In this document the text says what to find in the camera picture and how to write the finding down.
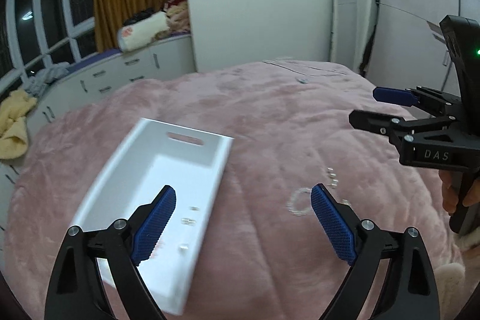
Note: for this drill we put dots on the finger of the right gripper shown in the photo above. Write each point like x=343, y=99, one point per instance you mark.
x=395, y=96
x=376, y=123

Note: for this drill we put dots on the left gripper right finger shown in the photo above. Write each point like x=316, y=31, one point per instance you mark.
x=409, y=290

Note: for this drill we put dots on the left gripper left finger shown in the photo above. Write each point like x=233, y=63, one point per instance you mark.
x=76, y=288

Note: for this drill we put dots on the person's right hand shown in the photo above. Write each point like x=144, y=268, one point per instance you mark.
x=450, y=194

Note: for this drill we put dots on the small blue object on bed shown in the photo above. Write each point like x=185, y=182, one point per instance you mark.
x=302, y=80

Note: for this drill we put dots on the white door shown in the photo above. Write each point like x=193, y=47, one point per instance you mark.
x=343, y=32

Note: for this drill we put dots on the pink fluffy bed blanket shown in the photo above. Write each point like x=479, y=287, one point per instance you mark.
x=264, y=255

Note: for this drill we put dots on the white rectangular storage tray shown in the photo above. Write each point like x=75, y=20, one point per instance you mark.
x=176, y=171

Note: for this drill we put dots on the yellow towel pile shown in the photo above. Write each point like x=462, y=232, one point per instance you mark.
x=14, y=136

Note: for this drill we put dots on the grey clothes pile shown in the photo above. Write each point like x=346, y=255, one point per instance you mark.
x=36, y=86

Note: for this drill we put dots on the white window seat cabinet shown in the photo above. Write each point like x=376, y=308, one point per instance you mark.
x=166, y=59

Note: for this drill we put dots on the pink beige clothes pile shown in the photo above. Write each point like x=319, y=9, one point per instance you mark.
x=178, y=17

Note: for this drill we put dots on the white rolled plush blanket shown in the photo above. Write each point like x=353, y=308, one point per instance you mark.
x=140, y=34

